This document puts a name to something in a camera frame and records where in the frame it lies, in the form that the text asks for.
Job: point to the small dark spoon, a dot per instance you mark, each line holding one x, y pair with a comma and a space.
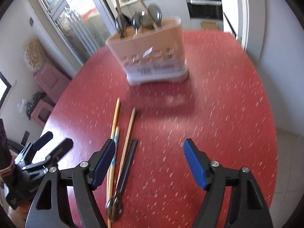
120, 23

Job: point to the bag of white balls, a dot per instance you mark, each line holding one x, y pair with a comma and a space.
34, 54

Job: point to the beige plastic utensil holder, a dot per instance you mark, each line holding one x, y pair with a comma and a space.
152, 42

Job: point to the black wall outlet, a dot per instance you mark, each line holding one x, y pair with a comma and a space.
25, 136

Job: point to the pink plastic stool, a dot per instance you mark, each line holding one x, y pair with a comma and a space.
40, 114
51, 80

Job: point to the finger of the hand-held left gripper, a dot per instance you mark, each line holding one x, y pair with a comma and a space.
45, 137
63, 146

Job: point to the blue patterned wooden chopstick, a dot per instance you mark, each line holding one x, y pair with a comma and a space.
116, 140

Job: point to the person's left forearm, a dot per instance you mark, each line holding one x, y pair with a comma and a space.
5, 147

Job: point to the black built-in oven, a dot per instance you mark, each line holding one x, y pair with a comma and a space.
204, 10

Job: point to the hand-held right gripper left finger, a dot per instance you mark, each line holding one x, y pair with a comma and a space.
104, 161

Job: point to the glass sliding door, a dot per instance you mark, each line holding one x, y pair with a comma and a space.
71, 16

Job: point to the brown cardboard box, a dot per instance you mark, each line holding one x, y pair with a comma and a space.
209, 25

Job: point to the black plastic bag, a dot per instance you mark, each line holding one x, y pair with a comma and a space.
33, 102

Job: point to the white kitchen counter cabinet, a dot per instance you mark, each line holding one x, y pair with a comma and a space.
175, 7

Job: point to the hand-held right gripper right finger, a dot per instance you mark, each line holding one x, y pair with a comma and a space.
196, 163

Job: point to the dark wall switch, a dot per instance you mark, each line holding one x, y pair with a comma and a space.
30, 21

